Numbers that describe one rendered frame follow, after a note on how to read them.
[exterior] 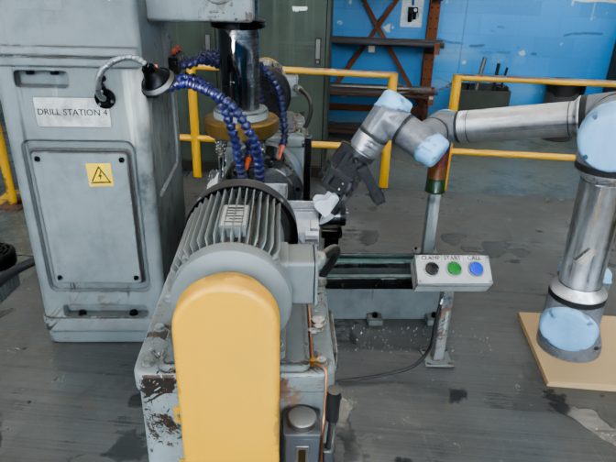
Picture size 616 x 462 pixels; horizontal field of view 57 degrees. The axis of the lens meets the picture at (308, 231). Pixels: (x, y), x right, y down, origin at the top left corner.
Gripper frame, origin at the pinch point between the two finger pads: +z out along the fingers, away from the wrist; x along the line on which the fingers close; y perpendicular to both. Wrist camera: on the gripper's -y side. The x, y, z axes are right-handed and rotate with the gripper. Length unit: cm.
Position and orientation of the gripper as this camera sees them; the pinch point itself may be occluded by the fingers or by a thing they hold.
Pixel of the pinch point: (324, 221)
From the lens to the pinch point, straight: 142.2
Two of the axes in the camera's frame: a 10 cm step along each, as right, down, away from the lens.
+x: 0.4, 4.4, -9.0
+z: -5.2, 7.7, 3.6
